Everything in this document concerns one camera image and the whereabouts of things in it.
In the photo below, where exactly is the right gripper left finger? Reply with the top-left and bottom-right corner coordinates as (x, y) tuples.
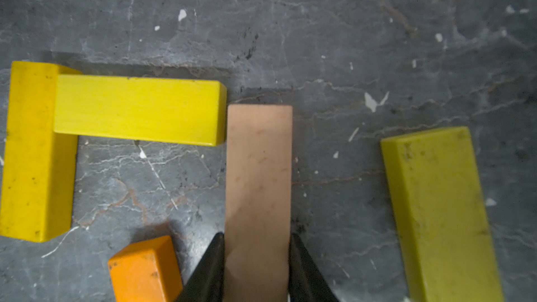
(176, 232), (225, 302)

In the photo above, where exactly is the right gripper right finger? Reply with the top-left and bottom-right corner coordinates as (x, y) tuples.
(288, 233), (338, 302)

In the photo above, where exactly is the tan block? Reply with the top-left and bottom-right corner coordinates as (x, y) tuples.
(223, 104), (293, 301)

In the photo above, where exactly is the yellow block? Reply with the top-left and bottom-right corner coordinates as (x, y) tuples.
(53, 74), (227, 146)
(1, 62), (78, 243)

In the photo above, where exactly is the orange block lower centre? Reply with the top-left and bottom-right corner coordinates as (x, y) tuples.
(108, 236), (183, 301)

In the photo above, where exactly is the yellow-green block centre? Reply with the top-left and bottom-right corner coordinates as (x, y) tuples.
(380, 127), (503, 301)

